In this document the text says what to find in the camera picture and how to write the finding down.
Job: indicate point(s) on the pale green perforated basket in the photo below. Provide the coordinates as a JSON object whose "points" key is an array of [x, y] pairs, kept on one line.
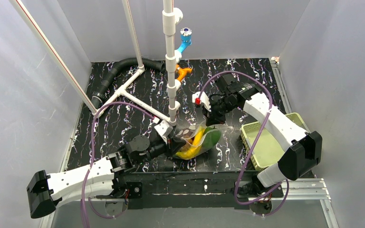
{"points": [[267, 150]]}

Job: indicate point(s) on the orange pipe fitting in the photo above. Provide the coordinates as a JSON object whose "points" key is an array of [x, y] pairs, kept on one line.
{"points": [[182, 72]]}

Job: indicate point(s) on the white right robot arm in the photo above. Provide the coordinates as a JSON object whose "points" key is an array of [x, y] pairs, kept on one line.
{"points": [[302, 150]]}

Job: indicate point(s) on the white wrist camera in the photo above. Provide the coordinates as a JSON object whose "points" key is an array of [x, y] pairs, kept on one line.
{"points": [[163, 130], [201, 100]]}

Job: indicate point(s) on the blue faucet fixture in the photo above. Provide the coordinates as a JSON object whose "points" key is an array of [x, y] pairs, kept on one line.
{"points": [[185, 35]]}

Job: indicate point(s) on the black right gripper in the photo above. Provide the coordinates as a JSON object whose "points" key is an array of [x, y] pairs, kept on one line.
{"points": [[214, 116]]}

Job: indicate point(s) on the clear polka dot zip bag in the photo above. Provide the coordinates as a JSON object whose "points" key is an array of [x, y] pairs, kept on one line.
{"points": [[222, 127]]}

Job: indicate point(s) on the fake green pepper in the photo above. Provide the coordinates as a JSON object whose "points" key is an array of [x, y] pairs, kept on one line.
{"points": [[210, 138]]}

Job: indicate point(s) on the yellow fake banana bunch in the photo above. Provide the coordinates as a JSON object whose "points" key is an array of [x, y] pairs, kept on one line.
{"points": [[194, 138]]}

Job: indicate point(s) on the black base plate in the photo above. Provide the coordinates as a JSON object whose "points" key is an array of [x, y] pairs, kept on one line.
{"points": [[183, 189]]}

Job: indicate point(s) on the white pvc pipe frame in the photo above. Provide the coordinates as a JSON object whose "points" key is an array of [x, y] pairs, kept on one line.
{"points": [[171, 17]]}

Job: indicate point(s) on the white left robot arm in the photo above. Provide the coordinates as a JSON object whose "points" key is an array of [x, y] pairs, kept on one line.
{"points": [[48, 191]]}

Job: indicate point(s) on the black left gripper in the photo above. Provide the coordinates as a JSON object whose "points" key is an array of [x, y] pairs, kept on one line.
{"points": [[175, 143]]}

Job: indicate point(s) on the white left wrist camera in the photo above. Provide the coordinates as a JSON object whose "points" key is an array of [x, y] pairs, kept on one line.
{"points": [[163, 130]]}

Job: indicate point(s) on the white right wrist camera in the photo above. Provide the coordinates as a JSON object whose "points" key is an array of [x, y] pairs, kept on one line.
{"points": [[201, 100]]}

